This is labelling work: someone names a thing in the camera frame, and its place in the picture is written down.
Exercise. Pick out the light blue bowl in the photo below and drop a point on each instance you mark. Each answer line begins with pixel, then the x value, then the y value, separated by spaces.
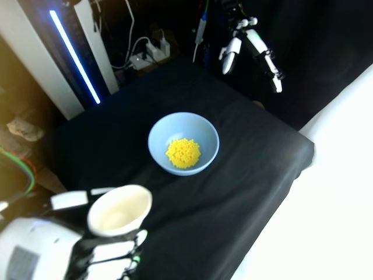
pixel 186 128

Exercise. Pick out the white sheet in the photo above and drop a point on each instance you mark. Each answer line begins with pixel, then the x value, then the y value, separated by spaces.
pixel 320 204

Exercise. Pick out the white adapter box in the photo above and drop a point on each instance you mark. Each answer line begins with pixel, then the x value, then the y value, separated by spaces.
pixel 138 61

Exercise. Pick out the yellow beads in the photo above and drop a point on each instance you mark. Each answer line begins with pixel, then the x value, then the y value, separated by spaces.
pixel 183 153

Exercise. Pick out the white cup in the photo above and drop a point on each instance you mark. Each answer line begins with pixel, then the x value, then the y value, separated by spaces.
pixel 116 210

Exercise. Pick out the black backdrop curtain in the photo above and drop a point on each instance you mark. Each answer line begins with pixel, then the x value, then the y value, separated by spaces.
pixel 320 29

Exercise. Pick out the beige crumpled cloth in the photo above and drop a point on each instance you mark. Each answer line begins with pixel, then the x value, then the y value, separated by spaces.
pixel 24 129

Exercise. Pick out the white cabinet panel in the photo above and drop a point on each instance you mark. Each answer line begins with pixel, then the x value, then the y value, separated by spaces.
pixel 32 58

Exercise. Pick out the white power strip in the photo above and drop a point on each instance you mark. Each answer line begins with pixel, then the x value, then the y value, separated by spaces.
pixel 158 49

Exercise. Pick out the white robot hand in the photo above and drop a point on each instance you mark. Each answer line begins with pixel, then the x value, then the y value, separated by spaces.
pixel 35 248
pixel 260 45

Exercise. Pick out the white hanging connector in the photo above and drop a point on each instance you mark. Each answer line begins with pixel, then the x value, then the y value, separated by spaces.
pixel 201 29

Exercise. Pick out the glowing white light strip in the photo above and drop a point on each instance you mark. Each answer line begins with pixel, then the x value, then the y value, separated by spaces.
pixel 73 55

